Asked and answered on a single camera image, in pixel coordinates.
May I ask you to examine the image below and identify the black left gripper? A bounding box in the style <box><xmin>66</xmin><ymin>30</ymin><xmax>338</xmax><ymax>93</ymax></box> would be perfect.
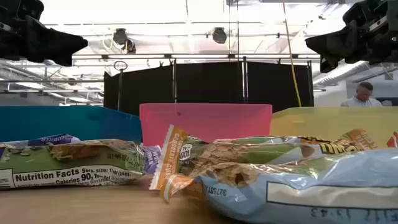
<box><xmin>0</xmin><ymin>0</ymin><xmax>89</xmax><ymax>67</ymax></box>

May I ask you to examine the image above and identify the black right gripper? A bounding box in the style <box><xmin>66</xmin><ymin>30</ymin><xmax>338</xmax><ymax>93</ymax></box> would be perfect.
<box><xmin>305</xmin><ymin>0</ymin><xmax>398</xmax><ymax>73</ymax></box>

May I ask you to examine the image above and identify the purple-labelled granola bar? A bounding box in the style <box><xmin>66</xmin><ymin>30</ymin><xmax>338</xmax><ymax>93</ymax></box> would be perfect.
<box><xmin>2</xmin><ymin>133</ymin><xmax>81</xmax><ymax>148</ymax></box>

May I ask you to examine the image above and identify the green granola bar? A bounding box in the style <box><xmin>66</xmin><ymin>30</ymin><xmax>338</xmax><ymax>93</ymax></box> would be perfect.
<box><xmin>0</xmin><ymin>138</ymin><xmax>147</xmax><ymax>191</ymax></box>

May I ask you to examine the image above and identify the small purple granola bar wrapper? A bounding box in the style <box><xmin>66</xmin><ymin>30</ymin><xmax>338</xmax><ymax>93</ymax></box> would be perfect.
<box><xmin>142</xmin><ymin>144</ymin><xmax>163</xmax><ymax>176</ymax></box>

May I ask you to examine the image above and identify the red granola bar wrapper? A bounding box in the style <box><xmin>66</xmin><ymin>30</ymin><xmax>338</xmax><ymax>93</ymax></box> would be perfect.
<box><xmin>386</xmin><ymin>131</ymin><xmax>398</xmax><ymax>149</ymax></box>

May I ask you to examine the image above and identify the light blue granola bar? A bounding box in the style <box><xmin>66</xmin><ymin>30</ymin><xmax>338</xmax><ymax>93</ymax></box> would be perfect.
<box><xmin>159</xmin><ymin>147</ymin><xmax>398</xmax><ymax>224</ymax></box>

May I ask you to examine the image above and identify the orange-ended chewy granola bar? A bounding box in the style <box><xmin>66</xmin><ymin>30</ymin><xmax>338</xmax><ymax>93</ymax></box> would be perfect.
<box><xmin>149</xmin><ymin>124</ymin><xmax>379</xmax><ymax>191</ymax></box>

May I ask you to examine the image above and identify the person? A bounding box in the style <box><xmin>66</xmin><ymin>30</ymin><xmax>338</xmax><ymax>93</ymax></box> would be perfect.
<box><xmin>340</xmin><ymin>81</ymin><xmax>384</xmax><ymax>108</ymax></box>

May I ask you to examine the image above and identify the black curtain panel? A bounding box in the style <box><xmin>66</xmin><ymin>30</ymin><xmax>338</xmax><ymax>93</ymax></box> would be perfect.
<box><xmin>103</xmin><ymin>63</ymin><xmax>175</xmax><ymax>117</ymax></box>
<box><xmin>247</xmin><ymin>61</ymin><xmax>315</xmax><ymax>113</ymax></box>
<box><xmin>175</xmin><ymin>62</ymin><xmax>245</xmax><ymax>105</ymax></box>

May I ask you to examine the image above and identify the yellow translucent plastic bin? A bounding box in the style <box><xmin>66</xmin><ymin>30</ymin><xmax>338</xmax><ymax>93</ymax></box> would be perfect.
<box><xmin>269</xmin><ymin>106</ymin><xmax>398</xmax><ymax>149</ymax></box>

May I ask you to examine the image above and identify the black ceiling spotlight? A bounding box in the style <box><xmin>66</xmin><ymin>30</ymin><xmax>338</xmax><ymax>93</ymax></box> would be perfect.
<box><xmin>112</xmin><ymin>27</ymin><xmax>137</xmax><ymax>55</ymax></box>
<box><xmin>211</xmin><ymin>27</ymin><xmax>228</xmax><ymax>45</ymax></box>

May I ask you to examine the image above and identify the blue plastic bin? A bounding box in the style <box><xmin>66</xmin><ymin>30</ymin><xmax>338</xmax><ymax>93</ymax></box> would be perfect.
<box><xmin>0</xmin><ymin>105</ymin><xmax>143</xmax><ymax>145</ymax></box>

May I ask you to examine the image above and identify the grey overhead crossbar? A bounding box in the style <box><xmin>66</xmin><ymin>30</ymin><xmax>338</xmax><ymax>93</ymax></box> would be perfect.
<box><xmin>71</xmin><ymin>53</ymin><xmax>322</xmax><ymax>61</ymax></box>

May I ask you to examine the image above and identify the pink translucent plastic bin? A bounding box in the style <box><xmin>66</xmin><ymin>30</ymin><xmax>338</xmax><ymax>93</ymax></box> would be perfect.
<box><xmin>139</xmin><ymin>103</ymin><xmax>274</xmax><ymax>148</ymax></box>

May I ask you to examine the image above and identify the silver ceiling duct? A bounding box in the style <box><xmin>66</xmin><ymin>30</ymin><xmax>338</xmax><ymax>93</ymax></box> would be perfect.
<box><xmin>312</xmin><ymin>60</ymin><xmax>371</xmax><ymax>88</ymax></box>

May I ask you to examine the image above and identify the yellow hanging cable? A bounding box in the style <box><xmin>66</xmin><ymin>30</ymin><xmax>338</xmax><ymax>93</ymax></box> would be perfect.
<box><xmin>282</xmin><ymin>0</ymin><xmax>303</xmax><ymax>108</ymax></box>

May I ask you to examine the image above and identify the dark wall monitor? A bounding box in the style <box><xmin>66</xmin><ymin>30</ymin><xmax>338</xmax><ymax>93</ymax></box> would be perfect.
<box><xmin>376</xmin><ymin>96</ymin><xmax>398</xmax><ymax>108</ymax></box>

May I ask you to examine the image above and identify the ring-topped metal stand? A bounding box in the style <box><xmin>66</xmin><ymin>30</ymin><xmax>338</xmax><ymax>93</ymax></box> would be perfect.
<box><xmin>113</xmin><ymin>60</ymin><xmax>129</xmax><ymax>111</ymax></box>

